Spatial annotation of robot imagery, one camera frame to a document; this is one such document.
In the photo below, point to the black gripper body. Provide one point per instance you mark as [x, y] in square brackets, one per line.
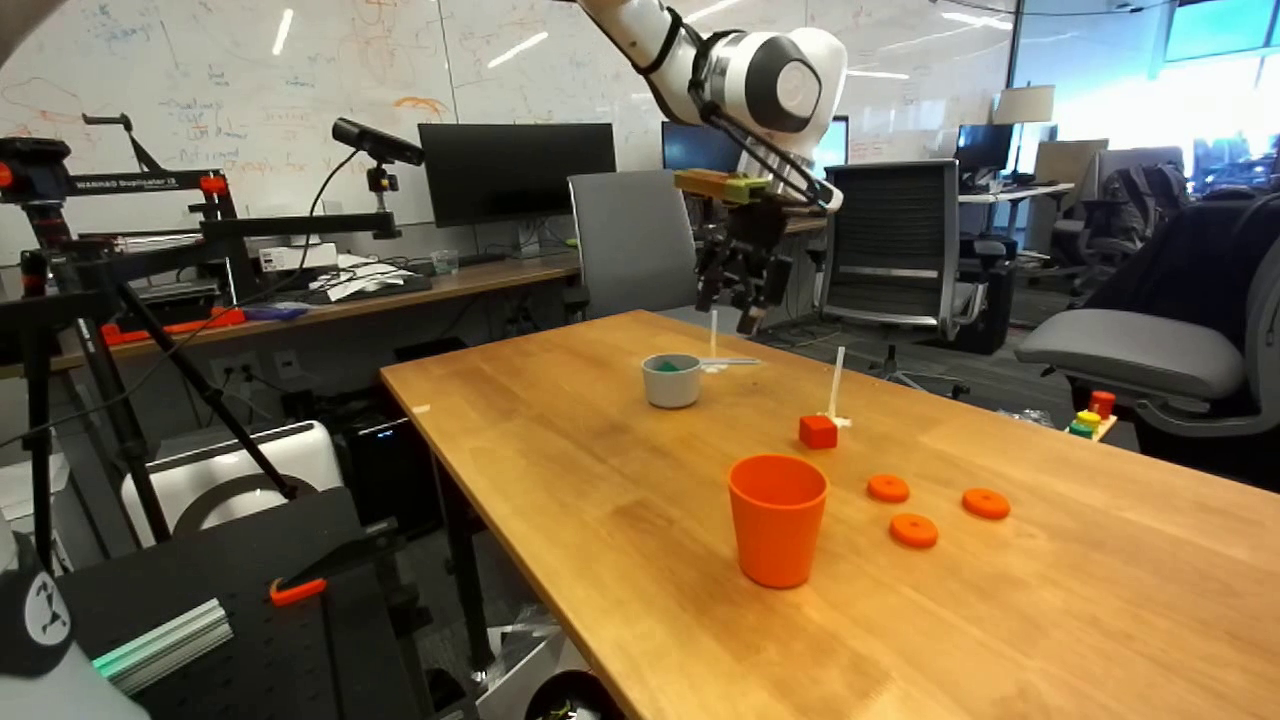
[745, 241]

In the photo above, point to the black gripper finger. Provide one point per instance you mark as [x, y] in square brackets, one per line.
[714, 287]
[758, 303]

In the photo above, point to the green cube block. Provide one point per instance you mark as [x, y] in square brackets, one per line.
[666, 361]

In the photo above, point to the grey measuring scoop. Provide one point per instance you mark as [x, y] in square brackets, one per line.
[668, 389]

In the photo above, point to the grey office chair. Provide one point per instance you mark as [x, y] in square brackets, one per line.
[1133, 354]
[633, 241]

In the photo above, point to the black monitor dark screen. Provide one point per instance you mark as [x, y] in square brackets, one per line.
[684, 147]

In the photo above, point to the monitor with lit screen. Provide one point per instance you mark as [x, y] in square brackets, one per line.
[834, 159]

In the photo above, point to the black mesh office chair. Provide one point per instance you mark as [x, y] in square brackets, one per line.
[888, 241]

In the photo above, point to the orange flat disc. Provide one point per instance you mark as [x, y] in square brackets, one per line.
[985, 504]
[886, 489]
[913, 535]

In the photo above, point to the large black monitor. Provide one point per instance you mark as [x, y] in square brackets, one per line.
[515, 173]

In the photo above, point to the orange plastic cup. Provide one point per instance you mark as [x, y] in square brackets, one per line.
[779, 535]

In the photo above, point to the long wooden desk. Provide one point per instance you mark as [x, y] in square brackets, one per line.
[464, 282]

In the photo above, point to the small distant monitor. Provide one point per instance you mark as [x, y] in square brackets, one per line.
[983, 147]

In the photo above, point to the lamp with beige shade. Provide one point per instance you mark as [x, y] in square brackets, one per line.
[1026, 106]

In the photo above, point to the tan office chair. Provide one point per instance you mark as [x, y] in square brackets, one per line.
[1075, 164]

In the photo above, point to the white crumpled papers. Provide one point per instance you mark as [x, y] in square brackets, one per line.
[357, 282]

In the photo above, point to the colourful wooden peg toy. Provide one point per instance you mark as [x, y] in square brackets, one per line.
[1101, 402]

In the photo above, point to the black computer tower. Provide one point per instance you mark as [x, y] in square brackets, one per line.
[381, 452]

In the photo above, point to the black table leg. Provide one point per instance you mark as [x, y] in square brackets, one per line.
[464, 575]

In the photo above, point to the flat white box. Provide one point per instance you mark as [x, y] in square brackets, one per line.
[297, 258]

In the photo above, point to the white wheeled base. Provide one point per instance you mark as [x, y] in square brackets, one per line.
[527, 666]

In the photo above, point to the dark jacket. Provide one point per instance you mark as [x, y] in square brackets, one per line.
[1185, 267]

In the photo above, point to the white silver case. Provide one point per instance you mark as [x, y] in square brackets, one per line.
[227, 464]

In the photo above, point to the orange clamp bar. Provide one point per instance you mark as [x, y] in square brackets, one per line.
[173, 326]

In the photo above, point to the black tripod rig orange knobs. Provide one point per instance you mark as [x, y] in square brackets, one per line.
[135, 183]

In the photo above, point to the pale green metal tube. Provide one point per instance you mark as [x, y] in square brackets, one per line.
[165, 647]

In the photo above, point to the black cap with logo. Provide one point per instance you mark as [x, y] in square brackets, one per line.
[34, 620]

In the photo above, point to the wrist camera on wooden mount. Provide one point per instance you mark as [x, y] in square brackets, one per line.
[722, 185]

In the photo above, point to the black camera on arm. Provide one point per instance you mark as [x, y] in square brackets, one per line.
[375, 136]

